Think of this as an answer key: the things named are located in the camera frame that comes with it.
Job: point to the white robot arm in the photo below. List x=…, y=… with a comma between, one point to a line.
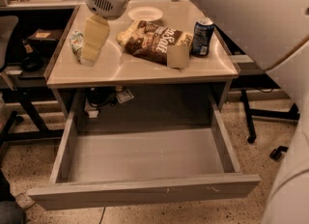
x=275, y=35

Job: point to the white tag under desk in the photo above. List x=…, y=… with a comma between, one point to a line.
x=124, y=96

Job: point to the green 7up can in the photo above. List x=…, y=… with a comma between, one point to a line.
x=76, y=42

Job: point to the black round device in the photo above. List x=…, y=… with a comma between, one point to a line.
x=33, y=60

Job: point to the grey cabinet desk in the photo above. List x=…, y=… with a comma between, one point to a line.
x=116, y=67

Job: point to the open grey top drawer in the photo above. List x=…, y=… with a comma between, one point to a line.
x=109, y=162

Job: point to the white paper plate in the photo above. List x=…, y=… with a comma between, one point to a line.
x=145, y=13

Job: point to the black box with label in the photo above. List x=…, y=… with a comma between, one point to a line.
x=45, y=36

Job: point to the blue soda can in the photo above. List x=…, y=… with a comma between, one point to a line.
x=203, y=31

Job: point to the grey office chair left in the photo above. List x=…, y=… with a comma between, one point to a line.
x=7, y=25

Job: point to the brown sea salt chip bag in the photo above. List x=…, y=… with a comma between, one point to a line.
x=163, y=45

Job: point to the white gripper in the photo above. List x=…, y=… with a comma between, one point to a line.
x=107, y=3

